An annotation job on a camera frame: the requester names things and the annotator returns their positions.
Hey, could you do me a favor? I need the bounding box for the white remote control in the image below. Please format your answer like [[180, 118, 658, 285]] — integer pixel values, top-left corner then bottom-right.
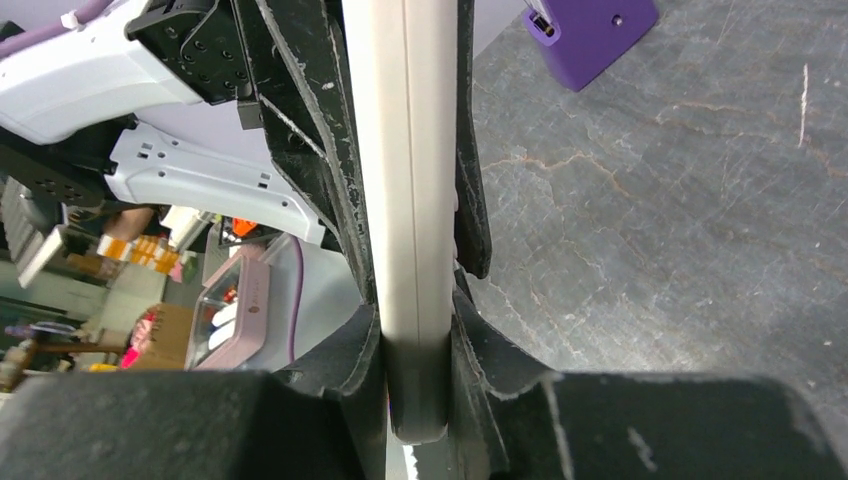
[[343, 1, 458, 445]]

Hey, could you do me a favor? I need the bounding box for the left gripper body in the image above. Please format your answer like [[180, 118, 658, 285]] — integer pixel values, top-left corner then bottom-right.
[[125, 0, 265, 130]]

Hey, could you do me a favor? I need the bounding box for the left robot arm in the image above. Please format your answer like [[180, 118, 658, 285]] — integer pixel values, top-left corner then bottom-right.
[[1, 1, 423, 301]]

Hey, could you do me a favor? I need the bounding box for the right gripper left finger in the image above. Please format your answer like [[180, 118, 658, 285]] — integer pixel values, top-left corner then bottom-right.
[[274, 305, 387, 479]]

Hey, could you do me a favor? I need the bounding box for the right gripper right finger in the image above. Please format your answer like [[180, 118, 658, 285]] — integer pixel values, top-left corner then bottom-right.
[[449, 268, 556, 479]]

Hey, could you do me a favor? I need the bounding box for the purple stand with white device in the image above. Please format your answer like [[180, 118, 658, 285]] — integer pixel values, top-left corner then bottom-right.
[[522, 0, 659, 92]]

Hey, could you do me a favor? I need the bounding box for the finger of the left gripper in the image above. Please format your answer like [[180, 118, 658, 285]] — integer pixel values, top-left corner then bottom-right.
[[454, 0, 492, 279], [233, 1, 376, 304]]

